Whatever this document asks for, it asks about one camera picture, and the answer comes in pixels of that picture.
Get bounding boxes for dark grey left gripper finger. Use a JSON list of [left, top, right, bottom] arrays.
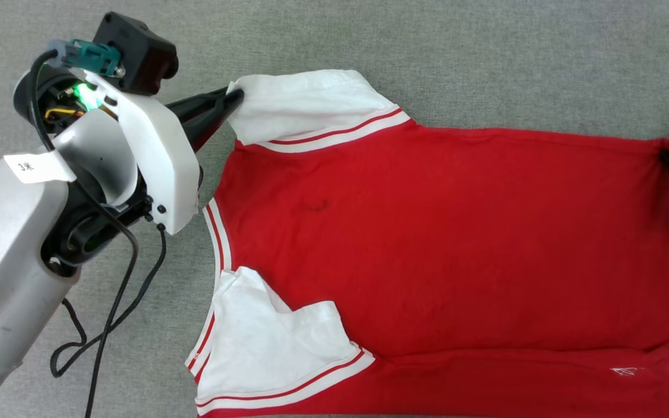
[[165, 87, 239, 121], [180, 91, 246, 154]]

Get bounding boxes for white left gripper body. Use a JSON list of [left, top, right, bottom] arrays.
[[70, 67, 203, 236]]

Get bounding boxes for red and white shirt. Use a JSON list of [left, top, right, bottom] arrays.
[[185, 69, 669, 418]]

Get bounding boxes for white paper label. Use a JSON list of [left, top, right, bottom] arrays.
[[3, 149, 78, 186]]

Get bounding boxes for teal cable connector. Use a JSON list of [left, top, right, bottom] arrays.
[[49, 39, 124, 77]]

